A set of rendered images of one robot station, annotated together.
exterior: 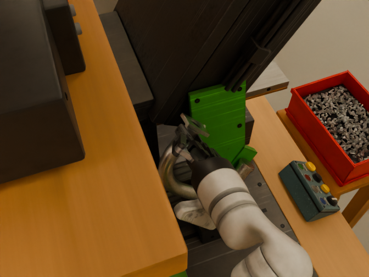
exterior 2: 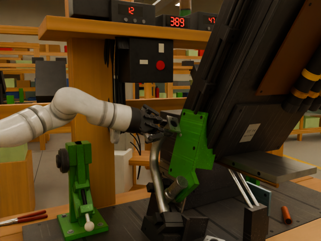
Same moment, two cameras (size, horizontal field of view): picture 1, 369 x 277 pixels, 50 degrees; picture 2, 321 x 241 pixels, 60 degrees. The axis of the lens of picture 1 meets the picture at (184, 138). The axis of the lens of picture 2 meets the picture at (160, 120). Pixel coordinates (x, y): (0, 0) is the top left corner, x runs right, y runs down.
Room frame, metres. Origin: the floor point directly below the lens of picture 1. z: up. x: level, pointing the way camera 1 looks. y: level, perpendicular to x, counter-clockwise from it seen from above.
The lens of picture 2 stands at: (0.30, -0.85, 1.37)
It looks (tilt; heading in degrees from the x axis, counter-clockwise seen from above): 9 degrees down; 82
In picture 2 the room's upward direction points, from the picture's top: straight up
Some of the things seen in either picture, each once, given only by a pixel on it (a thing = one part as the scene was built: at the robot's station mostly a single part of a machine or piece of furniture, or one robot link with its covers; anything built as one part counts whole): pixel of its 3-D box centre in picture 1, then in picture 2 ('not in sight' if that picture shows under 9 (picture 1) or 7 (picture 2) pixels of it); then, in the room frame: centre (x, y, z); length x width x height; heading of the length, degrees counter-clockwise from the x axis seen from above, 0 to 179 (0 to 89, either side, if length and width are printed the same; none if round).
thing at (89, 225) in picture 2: not in sight; (88, 219); (0.20, -0.07, 0.96); 0.06 x 0.03 x 0.06; 110
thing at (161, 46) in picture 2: not in sight; (145, 61); (0.39, 0.18, 1.42); 0.17 x 0.12 x 0.15; 20
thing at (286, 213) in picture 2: not in sight; (286, 214); (0.84, -0.04, 0.91); 0.09 x 0.02 x 0.02; 66
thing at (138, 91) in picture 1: (106, 112); (203, 153); (0.62, 0.19, 1.07); 0.30 x 0.18 x 0.34; 20
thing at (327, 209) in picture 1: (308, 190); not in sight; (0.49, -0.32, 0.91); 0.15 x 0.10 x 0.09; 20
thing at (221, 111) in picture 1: (213, 118); (195, 144); (0.52, -0.06, 1.17); 0.13 x 0.12 x 0.20; 20
